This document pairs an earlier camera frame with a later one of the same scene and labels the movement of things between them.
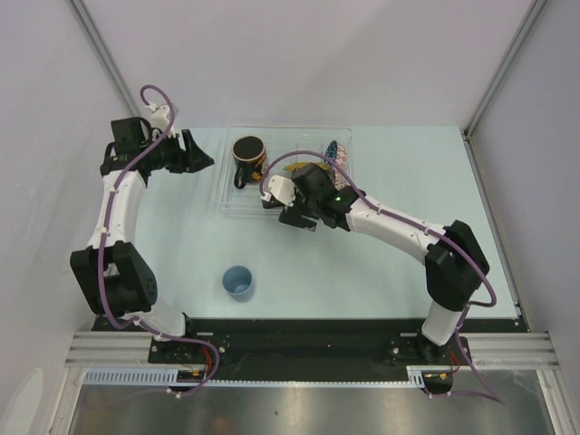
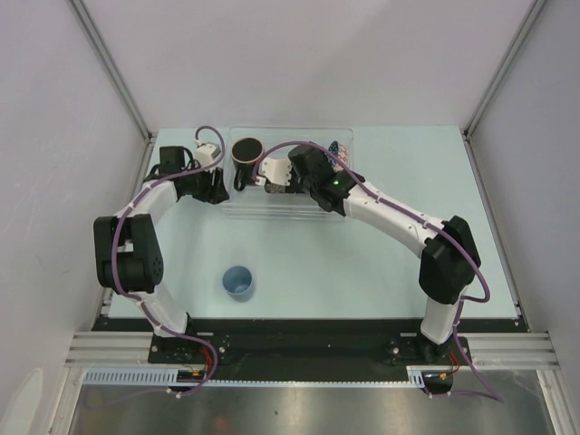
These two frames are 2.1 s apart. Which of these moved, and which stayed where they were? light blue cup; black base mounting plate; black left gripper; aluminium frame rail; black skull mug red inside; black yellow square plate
Moved: black left gripper; black yellow square plate
Stayed: light blue cup; black base mounting plate; aluminium frame rail; black skull mug red inside
